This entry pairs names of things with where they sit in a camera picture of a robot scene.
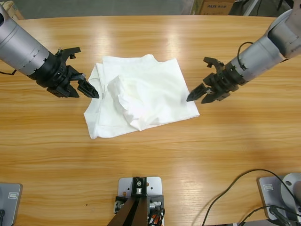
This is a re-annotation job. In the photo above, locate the black corner bracket with bolt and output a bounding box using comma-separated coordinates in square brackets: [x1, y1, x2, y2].
[148, 195, 165, 212]
[114, 195, 129, 214]

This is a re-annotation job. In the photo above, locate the black metal frame leg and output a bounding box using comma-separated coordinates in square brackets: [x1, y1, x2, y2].
[276, 0, 294, 18]

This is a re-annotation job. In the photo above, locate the wooden crate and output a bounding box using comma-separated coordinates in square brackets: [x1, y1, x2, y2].
[2, 0, 24, 21]

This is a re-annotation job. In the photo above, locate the wrist black camera bracket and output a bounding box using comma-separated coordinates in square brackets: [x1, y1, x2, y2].
[203, 56, 225, 72]
[55, 47, 82, 61]

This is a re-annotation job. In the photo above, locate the long looping black cable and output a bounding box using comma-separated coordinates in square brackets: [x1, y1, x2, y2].
[204, 168, 301, 226]

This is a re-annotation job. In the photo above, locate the black cable with plug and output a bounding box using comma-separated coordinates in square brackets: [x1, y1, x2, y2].
[231, 204, 301, 226]

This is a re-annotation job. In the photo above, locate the arm grey base plate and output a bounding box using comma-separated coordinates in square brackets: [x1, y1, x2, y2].
[256, 172, 301, 221]
[0, 183, 24, 226]

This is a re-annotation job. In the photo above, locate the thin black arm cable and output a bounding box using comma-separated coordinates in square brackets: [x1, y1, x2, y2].
[236, 41, 254, 71]
[0, 67, 17, 77]

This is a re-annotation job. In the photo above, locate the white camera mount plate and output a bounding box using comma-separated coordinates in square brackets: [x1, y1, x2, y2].
[117, 176, 164, 214]

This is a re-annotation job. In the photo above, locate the AUX cardboard box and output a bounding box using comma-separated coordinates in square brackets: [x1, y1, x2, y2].
[199, 0, 236, 16]

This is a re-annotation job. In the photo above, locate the dark camera post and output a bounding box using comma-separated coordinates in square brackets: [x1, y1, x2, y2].
[107, 176, 151, 226]

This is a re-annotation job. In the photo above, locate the white t-shirt with black logo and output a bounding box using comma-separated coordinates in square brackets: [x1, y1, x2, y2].
[83, 54, 200, 140]

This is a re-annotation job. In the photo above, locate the orange and black wire bundle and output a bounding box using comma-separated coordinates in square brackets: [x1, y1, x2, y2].
[147, 208, 168, 226]

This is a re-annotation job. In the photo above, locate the grey metal frame leg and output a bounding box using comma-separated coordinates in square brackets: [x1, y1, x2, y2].
[243, 0, 263, 16]

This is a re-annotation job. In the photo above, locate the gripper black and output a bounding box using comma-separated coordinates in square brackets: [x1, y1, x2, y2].
[186, 64, 246, 105]
[29, 55, 101, 99]

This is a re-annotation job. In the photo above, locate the patterned cardboard box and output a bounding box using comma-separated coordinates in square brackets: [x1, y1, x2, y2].
[190, 0, 205, 15]

